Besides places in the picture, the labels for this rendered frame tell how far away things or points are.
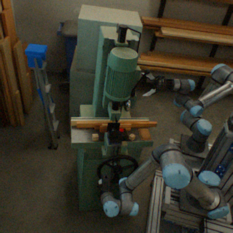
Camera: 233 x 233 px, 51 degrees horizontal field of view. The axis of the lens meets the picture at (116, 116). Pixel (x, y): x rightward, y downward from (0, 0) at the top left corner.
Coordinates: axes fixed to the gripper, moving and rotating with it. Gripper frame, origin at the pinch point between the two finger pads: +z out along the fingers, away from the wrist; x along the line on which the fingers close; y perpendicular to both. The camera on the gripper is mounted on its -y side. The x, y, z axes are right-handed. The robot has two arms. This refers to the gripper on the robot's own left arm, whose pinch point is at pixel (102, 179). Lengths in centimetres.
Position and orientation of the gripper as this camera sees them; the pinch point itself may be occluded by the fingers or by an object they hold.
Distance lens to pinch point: 165.8
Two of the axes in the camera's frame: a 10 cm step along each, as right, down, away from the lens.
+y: -0.4, 9.9, 1.6
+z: -2.1, -1.7, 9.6
